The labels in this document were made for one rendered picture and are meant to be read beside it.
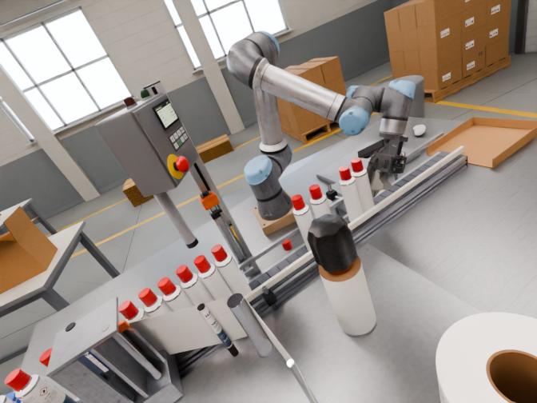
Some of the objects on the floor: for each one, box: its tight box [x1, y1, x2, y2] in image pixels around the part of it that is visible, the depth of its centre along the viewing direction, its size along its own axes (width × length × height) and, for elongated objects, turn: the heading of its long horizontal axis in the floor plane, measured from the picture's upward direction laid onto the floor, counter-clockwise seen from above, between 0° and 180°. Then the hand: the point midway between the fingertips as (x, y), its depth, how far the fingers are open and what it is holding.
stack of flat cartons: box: [122, 178, 169, 207], centre depth 466 cm, size 64×53×31 cm
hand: (372, 193), depth 98 cm, fingers closed, pressing on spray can
